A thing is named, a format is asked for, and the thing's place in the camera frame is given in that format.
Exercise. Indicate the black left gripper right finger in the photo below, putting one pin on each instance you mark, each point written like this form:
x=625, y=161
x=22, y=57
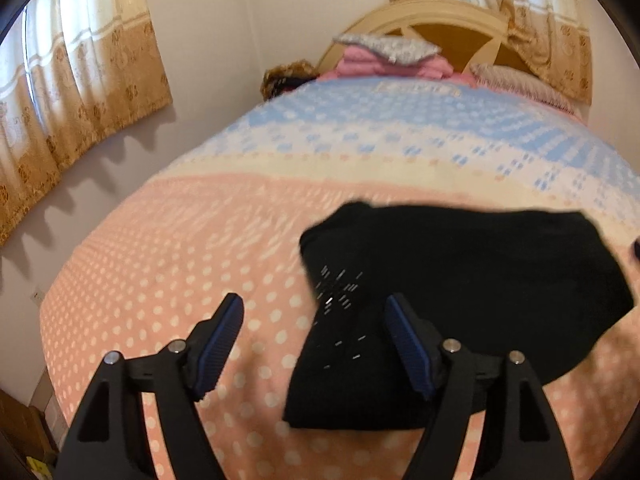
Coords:
x=519, y=438

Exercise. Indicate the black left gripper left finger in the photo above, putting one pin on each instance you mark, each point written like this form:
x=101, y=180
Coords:
x=108, y=438

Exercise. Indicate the black pants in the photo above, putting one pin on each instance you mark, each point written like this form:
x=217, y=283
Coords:
x=539, y=282

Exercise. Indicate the brown wooden furniture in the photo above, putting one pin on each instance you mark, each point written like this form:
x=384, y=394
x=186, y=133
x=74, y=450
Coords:
x=27, y=447

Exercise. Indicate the striped pink pillow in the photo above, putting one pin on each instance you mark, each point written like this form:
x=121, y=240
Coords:
x=508, y=79

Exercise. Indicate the pink blue patterned bedspread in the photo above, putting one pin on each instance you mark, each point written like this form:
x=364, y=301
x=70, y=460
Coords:
x=227, y=217

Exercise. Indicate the cream wooden headboard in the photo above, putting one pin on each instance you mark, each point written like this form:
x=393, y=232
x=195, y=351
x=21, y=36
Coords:
x=466, y=34

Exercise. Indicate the grey patterned pillow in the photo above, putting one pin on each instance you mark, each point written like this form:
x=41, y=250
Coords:
x=394, y=49

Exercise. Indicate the pink folded blanket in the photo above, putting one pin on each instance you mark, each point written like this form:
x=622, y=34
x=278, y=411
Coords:
x=359, y=62

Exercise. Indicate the beige curtain left window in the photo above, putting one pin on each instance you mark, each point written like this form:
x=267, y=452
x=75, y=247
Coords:
x=73, y=72

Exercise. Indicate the brown furry item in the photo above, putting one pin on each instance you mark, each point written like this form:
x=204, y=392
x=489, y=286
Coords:
x=285, y=78

